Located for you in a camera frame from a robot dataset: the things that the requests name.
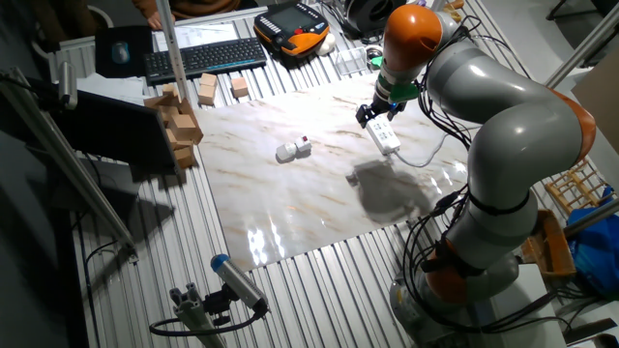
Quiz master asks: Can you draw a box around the white power strip cable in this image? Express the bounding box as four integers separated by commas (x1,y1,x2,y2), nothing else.
394,130,452,169

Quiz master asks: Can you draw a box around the white rounded object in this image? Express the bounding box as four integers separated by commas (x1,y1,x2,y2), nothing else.
314,32,337,57

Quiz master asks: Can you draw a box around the green wrist flange mount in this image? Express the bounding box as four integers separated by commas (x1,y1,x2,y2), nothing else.
370,55,420,103

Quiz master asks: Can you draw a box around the brown sleeved forearm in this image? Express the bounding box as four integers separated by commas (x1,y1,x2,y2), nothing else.
131,0,243,19

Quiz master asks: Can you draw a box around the long aluminium frame beam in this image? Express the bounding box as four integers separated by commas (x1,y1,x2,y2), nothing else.
0,67,139,262

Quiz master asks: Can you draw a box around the white power strip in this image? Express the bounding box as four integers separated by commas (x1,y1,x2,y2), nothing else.
365,113,402,157

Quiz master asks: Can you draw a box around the black mouse pad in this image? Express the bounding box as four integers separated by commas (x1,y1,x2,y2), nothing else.
94,24,155,79

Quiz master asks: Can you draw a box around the aluminium cross beam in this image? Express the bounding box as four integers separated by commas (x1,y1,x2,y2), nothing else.
563,197,619,238

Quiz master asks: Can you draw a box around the black computer keyboard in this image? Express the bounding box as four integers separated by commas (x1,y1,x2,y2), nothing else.
143,37,268,86

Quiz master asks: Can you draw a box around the blue bag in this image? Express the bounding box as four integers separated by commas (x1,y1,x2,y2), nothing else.
566,186,619,296

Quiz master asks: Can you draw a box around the black camera cable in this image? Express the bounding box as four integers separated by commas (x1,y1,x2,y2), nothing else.
148,308,267,337

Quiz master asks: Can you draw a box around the white tubular chair frame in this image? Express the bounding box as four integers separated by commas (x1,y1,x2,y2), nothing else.
86,4,115,29

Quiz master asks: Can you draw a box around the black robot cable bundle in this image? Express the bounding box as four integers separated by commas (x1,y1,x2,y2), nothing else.
400,14,575,335

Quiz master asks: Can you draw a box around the white paper sheet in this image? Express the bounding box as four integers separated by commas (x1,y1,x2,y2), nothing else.
153,22,241,52

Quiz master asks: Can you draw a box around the marble pattern mat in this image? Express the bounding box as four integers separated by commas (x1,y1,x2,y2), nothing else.
192,72,470,273

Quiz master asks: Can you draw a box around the wooden rack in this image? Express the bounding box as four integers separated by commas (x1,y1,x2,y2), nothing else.
545,157,616,215

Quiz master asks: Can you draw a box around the round metal dish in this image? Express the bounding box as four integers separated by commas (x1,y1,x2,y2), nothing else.
365,43,385,69

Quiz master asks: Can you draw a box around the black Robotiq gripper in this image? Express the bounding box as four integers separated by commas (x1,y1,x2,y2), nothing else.
355,91,408,130

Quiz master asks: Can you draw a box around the black filament spool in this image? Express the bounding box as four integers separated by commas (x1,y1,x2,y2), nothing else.
342,0,408,40

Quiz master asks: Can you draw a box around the brown cardboard sheet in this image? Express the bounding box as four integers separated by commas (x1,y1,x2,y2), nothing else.
572,45,619,156

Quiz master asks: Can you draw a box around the short aluminium profile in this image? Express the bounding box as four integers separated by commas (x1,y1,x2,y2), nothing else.
168,282,226,348

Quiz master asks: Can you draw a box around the white paper stack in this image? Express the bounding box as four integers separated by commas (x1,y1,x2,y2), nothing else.
76,72,146,105

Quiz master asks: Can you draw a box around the grey camera on frame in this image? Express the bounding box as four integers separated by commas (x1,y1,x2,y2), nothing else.
57,61,78,111

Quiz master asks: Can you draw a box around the thick aluminium post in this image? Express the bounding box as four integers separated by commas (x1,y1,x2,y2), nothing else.
545,2,619,88

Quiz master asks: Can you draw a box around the grey computer mouse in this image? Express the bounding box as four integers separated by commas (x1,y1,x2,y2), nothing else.
110,41,132,66

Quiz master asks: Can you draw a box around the silver camera with blue end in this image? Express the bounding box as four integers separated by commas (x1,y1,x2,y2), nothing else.
210,253,270,313

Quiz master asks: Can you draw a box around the black flat monitor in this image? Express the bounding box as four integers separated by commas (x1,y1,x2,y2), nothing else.
50,89,178,173

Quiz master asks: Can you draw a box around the orange black teach pendant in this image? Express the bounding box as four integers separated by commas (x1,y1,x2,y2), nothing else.
252,1,331,58

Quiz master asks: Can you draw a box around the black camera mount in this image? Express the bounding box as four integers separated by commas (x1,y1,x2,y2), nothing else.
202,284,238,326

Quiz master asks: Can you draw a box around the brown tray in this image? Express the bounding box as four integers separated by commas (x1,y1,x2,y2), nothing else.
520,208,577,279

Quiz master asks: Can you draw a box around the thin aluminium post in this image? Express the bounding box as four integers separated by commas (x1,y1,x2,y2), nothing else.
155,0,191,102

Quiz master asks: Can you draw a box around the black flat device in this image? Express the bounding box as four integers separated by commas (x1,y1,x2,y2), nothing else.
563,317,619,347

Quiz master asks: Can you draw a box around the clear plastic box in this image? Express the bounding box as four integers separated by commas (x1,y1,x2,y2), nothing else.
335,46,368,77

